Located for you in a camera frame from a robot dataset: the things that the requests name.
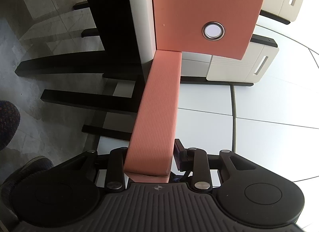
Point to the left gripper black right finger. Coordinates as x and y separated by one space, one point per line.
249 193

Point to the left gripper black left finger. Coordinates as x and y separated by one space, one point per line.
70 191

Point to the orange shoe box base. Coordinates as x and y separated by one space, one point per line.
214 27

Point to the person's shoe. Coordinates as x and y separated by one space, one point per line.
22 174

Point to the left beige folding chair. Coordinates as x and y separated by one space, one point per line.
217 70

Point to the white table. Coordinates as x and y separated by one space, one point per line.
143 17

